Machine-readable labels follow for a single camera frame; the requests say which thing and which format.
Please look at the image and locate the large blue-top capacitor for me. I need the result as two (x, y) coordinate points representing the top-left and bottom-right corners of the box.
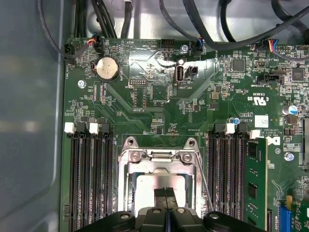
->
(281, 103), (299, 116)

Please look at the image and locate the black cable grey clip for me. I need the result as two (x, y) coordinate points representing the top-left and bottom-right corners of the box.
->
(120, 0), (134, 37)

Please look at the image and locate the flat black data cable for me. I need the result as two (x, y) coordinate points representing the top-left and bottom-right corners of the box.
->
(158, 0), (186, 37)

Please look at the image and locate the black PC case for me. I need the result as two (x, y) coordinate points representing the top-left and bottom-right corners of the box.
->
(0, 0), (309, 232)

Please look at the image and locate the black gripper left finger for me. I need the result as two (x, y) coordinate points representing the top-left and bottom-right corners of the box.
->
(77, 188), (168, 232)

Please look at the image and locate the green RAM stick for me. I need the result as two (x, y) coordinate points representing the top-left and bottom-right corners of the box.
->
(245, 138), (269, 232)

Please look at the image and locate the thin black looped cable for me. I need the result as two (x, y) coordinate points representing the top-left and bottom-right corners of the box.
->
(36, 0), (73, 61)

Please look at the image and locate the silver coin battery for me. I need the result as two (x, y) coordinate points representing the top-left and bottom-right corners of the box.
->
(96, 56), (121, 82)

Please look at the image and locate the internal USB port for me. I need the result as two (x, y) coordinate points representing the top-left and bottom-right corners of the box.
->
(173, 64), (186, 87)

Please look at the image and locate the long thick black cable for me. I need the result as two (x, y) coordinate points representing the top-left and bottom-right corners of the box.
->
(182, 0), (309, 50)

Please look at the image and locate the silver green CPU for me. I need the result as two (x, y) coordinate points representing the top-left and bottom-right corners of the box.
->
(134, 174), (188, 215)

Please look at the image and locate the CPU socket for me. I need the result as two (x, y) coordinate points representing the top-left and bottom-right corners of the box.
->
(116, 136), (204, 219)

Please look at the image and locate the black power cable bundle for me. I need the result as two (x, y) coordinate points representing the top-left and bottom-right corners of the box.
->
(73, 0), (119, 41)

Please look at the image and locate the black expansion slot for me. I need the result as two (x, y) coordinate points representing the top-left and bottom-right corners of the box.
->
(265, 209), (274, 232)

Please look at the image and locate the thin metal locking lever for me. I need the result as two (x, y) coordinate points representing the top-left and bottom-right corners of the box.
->
(192, 149), (215, 212)

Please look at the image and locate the metal socket cover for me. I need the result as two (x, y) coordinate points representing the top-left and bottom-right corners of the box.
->
(120, 148), (201, 218)

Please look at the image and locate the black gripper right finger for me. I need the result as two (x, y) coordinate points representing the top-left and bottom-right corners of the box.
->
(166, 188), (262, 232)

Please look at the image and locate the green motherboard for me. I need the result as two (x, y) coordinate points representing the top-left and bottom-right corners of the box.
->
(63, 36), (309, 232)

